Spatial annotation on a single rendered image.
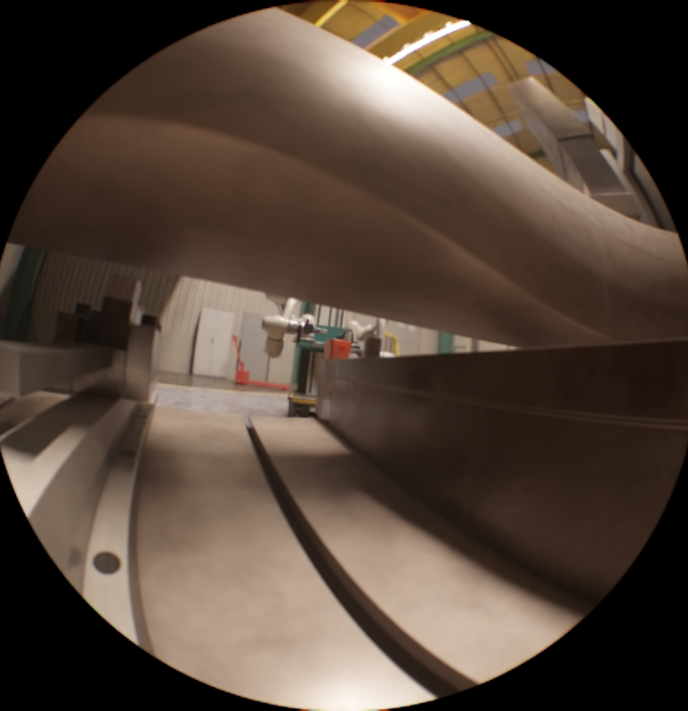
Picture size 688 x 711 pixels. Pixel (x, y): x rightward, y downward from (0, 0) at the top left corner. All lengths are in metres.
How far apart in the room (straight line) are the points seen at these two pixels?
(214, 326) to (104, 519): 6.60
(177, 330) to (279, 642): 7.24
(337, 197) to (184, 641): 0.58
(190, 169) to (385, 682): 0.63
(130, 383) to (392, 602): 0.75
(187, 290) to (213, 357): 2.24
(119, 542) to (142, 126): 0.50
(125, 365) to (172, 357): 6.58
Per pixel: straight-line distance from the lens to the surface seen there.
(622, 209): 3.32
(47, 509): 0.32
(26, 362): 0.34
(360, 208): 0.36
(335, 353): 1.41
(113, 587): 0.34
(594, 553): 0.44
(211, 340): 6.82
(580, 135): 4.36
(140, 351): 0.73
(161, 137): 0.35
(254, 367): 7.61
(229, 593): 0.37
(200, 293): 7.54
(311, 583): 0.39
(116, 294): 0.90
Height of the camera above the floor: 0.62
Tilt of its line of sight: 4 degrees up
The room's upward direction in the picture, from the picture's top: 6 degrees clockwise
